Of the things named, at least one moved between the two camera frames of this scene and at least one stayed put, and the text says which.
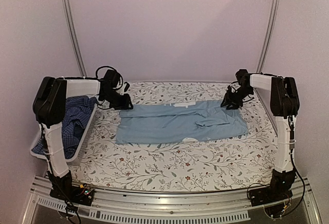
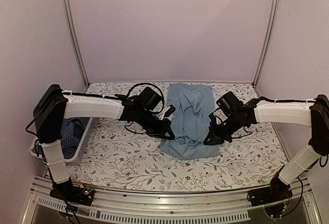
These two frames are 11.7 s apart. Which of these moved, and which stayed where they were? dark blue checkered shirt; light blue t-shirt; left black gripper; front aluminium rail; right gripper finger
Moved: left black gripper; light blue t-shirt; right gripper finger
Stayed: dark blue checkered shirt; front aluminium rail
